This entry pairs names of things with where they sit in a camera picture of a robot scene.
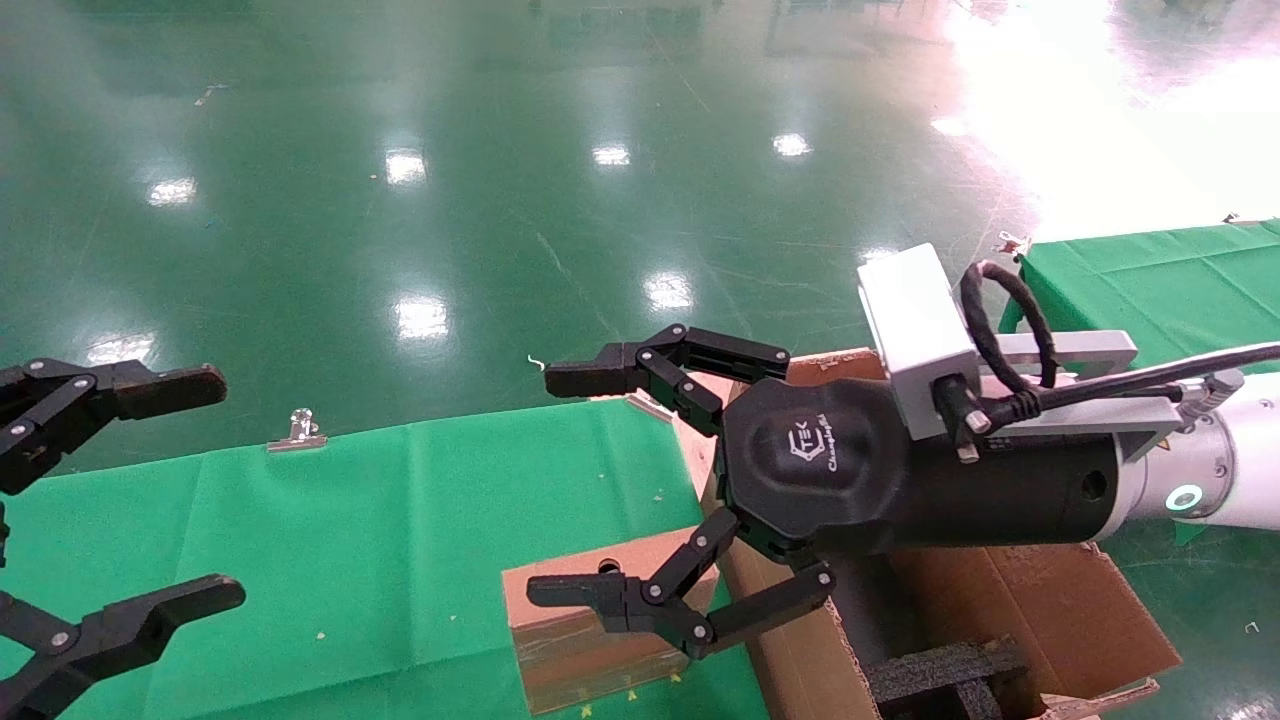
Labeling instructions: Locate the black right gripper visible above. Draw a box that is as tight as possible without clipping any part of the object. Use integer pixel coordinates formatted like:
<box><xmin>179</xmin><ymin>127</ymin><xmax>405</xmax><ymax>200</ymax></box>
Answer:
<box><xmin>527</xmin><ymin>324</ymin><xmax>1121</xmax><ymax>661</ymax></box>

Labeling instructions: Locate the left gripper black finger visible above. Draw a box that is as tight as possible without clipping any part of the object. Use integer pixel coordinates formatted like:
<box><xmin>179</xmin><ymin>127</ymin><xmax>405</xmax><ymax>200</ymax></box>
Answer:
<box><xmin>0</xmin><ymin>358</ymin><xmax>228</xmax><ymax>496</ymax></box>
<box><xmin>0</xmin><ymin>573</ymin><xmax>246</xmax><ymax>720</ymax></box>

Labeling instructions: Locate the small brown cardboard box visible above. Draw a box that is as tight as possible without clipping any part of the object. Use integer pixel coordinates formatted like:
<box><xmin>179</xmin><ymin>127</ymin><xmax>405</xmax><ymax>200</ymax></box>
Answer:
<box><xmin>502</xmin><ymin>527</ymin><xmax>721</xmax><ymax>716</ymax></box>

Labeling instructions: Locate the large open brown carton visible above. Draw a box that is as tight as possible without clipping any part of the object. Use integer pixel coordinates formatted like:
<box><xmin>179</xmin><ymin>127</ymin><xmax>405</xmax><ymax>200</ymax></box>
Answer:
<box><xmin>675</xmin><ymin>348</ymin><xmax>1183</xmax><ymax>720</ymax></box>

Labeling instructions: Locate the large green table cloth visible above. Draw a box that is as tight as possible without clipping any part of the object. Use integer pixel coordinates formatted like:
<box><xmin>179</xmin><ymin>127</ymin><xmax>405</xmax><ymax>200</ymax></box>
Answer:
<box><xmin>0</xmin><ymin>398</ymin><xmax>771</xmax><ymax>720</ymax></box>

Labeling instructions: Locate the black foam insert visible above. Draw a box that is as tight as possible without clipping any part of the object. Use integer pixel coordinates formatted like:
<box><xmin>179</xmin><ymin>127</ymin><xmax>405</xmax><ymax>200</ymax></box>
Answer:
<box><xmin>865</xmin><ymin>640</ymin><xmax>1031</xmax><ymax>720</ymax></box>

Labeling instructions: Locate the green cloth side table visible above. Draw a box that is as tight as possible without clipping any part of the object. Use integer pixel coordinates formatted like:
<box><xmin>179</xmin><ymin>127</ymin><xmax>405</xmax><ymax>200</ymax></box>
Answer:
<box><xmin>1000</xmin><ymin>218</ymin><xmax>1280</xmax><ymax>546</ymax></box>

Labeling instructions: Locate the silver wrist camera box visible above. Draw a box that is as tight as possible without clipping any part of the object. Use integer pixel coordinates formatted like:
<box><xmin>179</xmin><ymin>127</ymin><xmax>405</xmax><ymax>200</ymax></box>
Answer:
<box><xmin>858</xmin><ymin>243</ymin><xmax>986</xmax><ymax>441</ymax></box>

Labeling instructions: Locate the silver camera mount bracket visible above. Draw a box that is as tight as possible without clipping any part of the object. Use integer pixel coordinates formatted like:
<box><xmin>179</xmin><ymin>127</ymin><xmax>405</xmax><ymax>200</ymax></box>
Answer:
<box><xmin>975</xmin><ymin>330</ymin><xmax>1216</xmax><ymax>463</ymax></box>

